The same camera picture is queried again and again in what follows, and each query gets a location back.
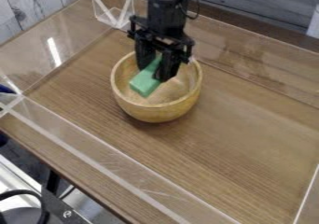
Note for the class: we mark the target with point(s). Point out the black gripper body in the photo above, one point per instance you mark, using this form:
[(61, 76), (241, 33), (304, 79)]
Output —
[(162, 27)]

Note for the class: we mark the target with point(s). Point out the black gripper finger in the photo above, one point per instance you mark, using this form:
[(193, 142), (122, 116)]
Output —
[(146, 52), (169, 65)]

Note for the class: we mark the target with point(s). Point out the brown wooden bowl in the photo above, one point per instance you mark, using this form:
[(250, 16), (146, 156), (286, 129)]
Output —
[(170, 101)]

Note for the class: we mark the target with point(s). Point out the clear acrylic tray wall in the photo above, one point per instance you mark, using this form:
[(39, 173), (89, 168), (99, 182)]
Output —
[(237, 162)]

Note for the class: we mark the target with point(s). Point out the green rectangular block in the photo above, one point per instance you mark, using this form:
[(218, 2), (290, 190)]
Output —
[(143, 83)]

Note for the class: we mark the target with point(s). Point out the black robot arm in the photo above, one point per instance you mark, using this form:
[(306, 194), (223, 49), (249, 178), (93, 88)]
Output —
[(159, 33)]

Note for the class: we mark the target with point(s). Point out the blue object at left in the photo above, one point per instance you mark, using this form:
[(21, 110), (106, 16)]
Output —
[(6, 89)]

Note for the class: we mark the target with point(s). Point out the clear acrylic corner bracket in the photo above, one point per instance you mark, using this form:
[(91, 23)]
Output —
[(115, 17)]

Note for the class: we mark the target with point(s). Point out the black table leg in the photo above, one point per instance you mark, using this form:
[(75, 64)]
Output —
[(53, 182)]

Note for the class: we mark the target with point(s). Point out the black metal bracket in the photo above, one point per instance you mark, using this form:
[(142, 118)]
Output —
[(61, 212)]

